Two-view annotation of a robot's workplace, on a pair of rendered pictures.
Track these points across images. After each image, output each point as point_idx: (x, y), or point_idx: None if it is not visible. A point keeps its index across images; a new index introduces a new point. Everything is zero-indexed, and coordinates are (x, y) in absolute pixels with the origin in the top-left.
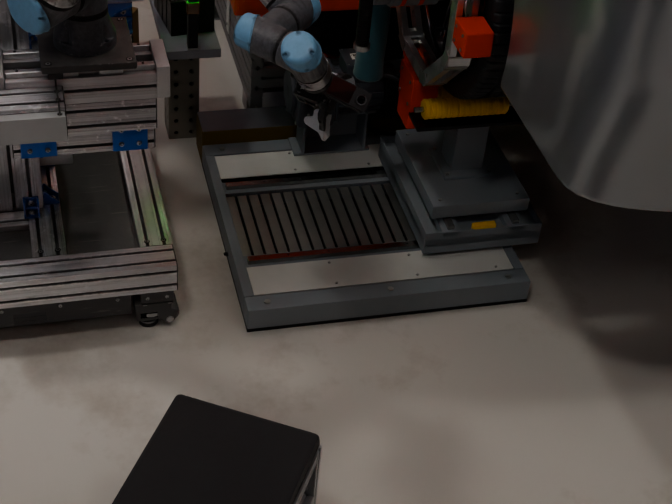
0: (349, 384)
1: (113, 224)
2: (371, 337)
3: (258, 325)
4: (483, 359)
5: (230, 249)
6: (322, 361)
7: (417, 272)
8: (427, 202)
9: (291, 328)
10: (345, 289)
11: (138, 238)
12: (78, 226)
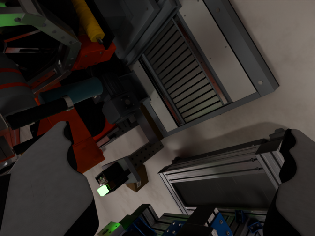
0: None
1: (245, 183)
2: (256, 6)
3: (274, 81)
4: None
5: (221, 113)
6: (295, 27)
7: (196, 1)
8: (151, 17)
9: (266, 61)
10: (229, 39)
11: (257, 173)
12: (254, 200)
